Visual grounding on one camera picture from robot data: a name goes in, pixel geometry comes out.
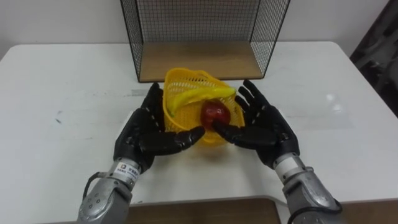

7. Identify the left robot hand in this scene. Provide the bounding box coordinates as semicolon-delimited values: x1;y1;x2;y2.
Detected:
113;82;206;174

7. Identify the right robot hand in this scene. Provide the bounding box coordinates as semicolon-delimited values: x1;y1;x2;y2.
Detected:
212;79;301;170

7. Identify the yellow plastic basket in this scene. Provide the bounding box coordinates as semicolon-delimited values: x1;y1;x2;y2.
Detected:
162;67;246;147

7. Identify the yellow banana soft toy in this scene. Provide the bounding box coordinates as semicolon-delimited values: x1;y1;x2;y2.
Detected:
167;86;238;118

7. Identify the red apple soft toy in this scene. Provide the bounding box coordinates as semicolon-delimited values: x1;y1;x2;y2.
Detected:
200;100;231;131

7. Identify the white desk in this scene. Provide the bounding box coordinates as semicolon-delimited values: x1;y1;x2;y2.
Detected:
0;40;398;224

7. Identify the black chair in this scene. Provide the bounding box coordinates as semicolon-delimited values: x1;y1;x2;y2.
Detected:
349;0;398;118

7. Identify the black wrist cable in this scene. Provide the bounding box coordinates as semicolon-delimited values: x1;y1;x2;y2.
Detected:
81;171;109;200

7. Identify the black wire mesh wooden shelf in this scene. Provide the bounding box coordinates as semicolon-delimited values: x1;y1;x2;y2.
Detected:
119;0;292;83

